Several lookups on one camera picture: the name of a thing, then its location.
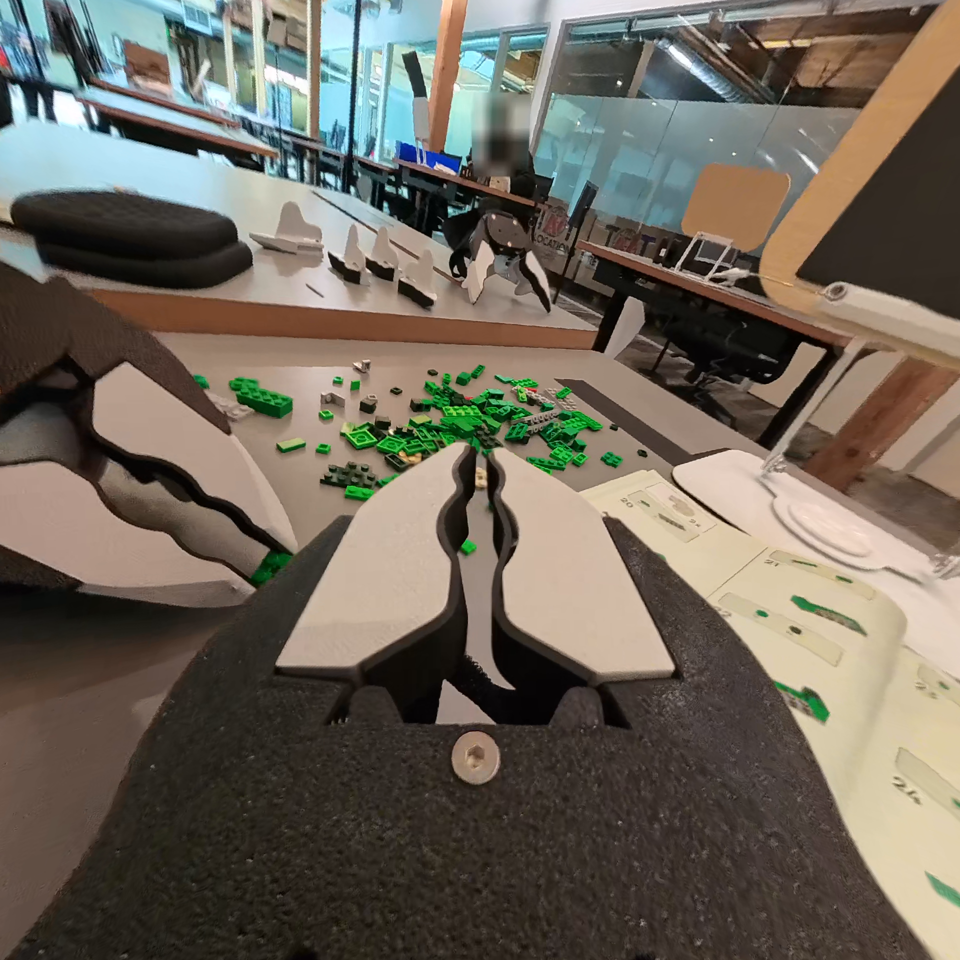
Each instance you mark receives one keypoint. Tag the white stand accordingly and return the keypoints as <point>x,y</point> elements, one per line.
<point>720,480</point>

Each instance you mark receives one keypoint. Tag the wood-edged black panel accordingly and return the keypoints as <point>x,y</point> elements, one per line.
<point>885,225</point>

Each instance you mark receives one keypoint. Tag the wooden post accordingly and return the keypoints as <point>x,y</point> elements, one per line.
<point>885,412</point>

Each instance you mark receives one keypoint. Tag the black office chair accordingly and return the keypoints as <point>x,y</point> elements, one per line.
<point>720,352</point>

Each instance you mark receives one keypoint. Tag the green brick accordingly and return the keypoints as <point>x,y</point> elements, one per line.
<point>271,568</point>

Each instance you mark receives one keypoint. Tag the brick instruction booklet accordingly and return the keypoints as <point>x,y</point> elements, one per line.
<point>847,675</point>

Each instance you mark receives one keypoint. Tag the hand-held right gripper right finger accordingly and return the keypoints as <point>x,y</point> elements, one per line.
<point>581,585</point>

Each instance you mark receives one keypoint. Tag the blue box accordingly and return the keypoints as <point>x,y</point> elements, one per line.
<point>431,159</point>

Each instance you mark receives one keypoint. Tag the grey table with wooden edge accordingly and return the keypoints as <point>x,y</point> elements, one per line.
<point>300,304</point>

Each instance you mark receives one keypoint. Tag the black tape strip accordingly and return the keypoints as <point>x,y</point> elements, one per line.
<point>622,420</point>

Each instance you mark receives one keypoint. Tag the loose grey wedge part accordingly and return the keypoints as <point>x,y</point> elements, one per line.
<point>289,229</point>
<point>350,262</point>
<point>382,255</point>
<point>420,281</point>

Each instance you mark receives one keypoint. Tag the pile of green bricks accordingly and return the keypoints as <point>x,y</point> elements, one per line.
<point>450,420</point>

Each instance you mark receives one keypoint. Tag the black cushion pad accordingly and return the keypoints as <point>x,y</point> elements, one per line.
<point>187,271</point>
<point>120,221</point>

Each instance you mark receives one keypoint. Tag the brown-edged table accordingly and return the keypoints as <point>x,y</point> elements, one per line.
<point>675,274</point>

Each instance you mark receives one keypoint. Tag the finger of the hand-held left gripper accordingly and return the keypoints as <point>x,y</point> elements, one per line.
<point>187,435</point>
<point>67,525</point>

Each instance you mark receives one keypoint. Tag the wooden pillar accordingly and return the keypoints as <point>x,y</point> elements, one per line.
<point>448,60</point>

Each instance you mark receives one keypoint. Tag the wooden-backed chair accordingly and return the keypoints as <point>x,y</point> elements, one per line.
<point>735,199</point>

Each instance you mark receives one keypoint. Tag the long grey table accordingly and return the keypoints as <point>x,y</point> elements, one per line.
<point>172,124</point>

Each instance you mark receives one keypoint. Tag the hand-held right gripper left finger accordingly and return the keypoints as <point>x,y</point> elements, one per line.
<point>375,577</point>

